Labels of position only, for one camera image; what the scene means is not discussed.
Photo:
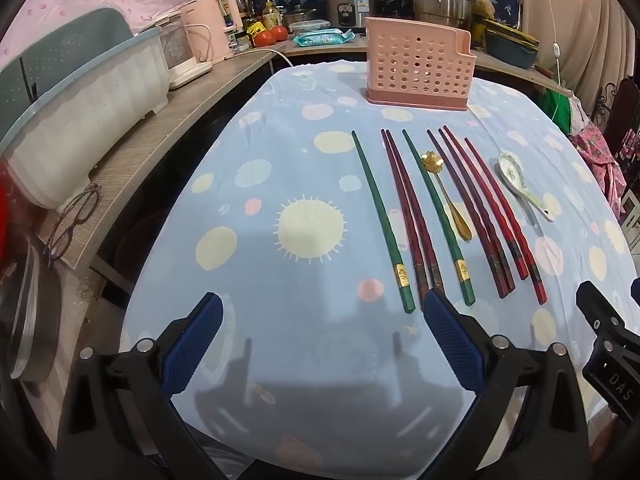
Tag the gold flower spoon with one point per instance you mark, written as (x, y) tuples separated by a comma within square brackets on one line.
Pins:
[(431, 161)]

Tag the dark pan with glass lid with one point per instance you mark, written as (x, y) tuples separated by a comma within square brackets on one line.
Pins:
[(30, 310)]

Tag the pink electric kettle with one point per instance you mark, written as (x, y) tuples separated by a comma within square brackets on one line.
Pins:
[(210, 25)]

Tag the blue dotted tablecloth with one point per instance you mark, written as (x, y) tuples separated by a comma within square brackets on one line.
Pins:
[(300, 160)]

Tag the pink perforated utensil basket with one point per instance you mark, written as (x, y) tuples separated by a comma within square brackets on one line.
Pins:
[(415, 65)]

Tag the small lidded metal pot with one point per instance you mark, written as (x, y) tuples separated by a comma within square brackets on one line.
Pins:
[(300, 15)]

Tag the green chopstick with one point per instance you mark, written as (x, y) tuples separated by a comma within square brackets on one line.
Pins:
[(382, 220), (439, 220)]

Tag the tan lumpy sponge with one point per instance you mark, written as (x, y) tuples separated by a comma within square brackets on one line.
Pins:
[(484, 7)]

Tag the dark ornate chair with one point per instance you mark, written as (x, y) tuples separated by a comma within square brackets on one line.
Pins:
[(625, 105)]

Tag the white dish box with lid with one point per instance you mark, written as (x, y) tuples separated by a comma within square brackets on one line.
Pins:
[(85, 110)]

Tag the yellow bowl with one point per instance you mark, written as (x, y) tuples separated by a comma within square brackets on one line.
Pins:
[(510, 30)]

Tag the yellow sauce bottle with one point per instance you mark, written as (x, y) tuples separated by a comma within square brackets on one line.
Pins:
[(271, 15)]

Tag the red tomato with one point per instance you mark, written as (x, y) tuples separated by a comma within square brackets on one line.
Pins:
[(280, 33), (263, 39)]

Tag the bright red chopstick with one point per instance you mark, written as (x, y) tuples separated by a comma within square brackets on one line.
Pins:
[(505, 220), (490, 210)]

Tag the white clear-topped appliance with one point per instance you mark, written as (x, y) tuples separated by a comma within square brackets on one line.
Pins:
[(187, 67)]

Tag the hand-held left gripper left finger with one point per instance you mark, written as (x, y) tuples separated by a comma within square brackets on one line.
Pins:
[(192, 340)]

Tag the glass container with blue lid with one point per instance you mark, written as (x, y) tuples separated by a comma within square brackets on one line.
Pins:
[(310, 26)]

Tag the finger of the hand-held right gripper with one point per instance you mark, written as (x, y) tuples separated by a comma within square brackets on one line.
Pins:
[(607, 340), (636, 290)]

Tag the small glass jar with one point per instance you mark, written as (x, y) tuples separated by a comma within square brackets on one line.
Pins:
[(241, 41)]

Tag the silver rice cooker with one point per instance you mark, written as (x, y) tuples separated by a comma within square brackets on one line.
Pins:
[(350, 10)]

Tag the beige curtain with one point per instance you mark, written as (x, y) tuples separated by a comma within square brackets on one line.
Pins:
[(585, 20)]

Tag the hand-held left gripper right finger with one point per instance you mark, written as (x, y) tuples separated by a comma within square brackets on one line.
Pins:
[(452, 345)]

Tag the maroon chopstick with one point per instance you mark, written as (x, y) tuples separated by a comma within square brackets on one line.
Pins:
[(477, 210), (464, 210)]

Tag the pink floral garment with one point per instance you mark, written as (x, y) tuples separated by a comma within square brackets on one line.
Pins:
[(600, 160)]

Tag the dark red chopstick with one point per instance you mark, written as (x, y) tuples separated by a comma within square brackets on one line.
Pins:
[(401, 200), (412, 200)]

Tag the thin-framed eyeglasses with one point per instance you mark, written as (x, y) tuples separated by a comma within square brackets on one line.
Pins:
[(82, 205)]

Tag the blue wet wipes pack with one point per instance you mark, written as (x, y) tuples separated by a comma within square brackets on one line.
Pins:
[(322, 37)]

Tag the green cloth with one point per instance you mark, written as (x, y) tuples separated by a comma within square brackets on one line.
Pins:
[(560, 107)]

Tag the blue bowl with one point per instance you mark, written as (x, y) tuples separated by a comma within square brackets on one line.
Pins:
[(512, 55)]

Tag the white ceramic soup spoon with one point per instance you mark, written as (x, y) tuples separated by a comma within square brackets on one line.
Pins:
[(510, 170)]

